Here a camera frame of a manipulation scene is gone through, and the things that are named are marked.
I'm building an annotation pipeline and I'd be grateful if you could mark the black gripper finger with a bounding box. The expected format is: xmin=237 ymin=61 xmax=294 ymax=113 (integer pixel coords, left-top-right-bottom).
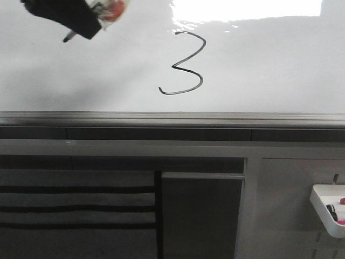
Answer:
xmin=21 ymin=0 xmax=101 ymax=39

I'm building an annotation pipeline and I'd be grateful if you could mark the black whiteboard marker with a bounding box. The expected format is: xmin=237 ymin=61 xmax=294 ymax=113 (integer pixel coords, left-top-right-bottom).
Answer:
xmin=62 ymin=0 xmax=133 ymax=43

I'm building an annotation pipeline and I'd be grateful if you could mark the grey slatted drawer unit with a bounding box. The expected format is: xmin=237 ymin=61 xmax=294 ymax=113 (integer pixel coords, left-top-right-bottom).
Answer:
xmin=1 ymin=169 xmax=163 ymax=258

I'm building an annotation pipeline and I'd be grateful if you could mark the dark grey cabinet door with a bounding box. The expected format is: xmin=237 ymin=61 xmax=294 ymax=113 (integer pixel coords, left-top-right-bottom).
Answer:
xmin=162 ymin=173 xmax=243 ymax=258

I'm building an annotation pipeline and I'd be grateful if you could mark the white plastic marker tray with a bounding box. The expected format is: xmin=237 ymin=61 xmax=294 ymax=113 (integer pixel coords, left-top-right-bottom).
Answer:
xmin=309 ymin=184 xmax=344 ymax=238

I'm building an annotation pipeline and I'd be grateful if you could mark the black capped marker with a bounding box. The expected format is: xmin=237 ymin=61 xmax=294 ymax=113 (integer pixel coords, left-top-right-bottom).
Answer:
xmin=326 ymin=205 xmax=338 ymax=222

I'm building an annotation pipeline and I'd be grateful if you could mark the white whiteboard with aluminium frame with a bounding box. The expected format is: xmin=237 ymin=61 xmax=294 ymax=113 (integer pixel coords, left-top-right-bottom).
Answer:
xmin=1 ymin=1 xmax=344 ymax=128

